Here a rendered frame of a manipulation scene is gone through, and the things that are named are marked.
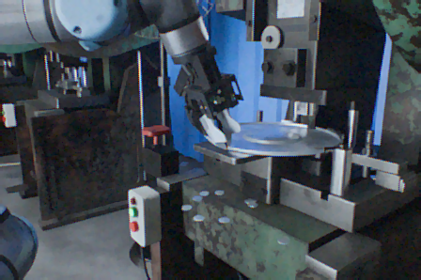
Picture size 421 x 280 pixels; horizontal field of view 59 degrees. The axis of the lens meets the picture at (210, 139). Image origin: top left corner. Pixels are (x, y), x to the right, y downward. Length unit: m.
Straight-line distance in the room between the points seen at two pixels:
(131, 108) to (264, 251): 1.68
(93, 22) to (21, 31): 0.09
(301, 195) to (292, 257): 0.13
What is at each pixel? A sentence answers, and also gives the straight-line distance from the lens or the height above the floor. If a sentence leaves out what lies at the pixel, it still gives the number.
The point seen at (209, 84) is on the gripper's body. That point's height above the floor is 0.92.
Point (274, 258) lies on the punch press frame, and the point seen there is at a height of 0.58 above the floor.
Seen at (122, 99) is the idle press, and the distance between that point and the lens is 2.29.
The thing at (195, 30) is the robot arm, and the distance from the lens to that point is 0.62.
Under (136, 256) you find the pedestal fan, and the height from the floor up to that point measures 0.03.
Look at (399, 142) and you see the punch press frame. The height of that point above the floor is 0.75.
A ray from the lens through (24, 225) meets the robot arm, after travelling 0.80.
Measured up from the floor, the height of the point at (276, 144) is 0.78.
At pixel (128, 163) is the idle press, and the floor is 0.26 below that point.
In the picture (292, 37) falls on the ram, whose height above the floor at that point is 1.00.
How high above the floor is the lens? 0.98
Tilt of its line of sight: 14 degrees down
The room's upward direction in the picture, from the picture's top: straight up
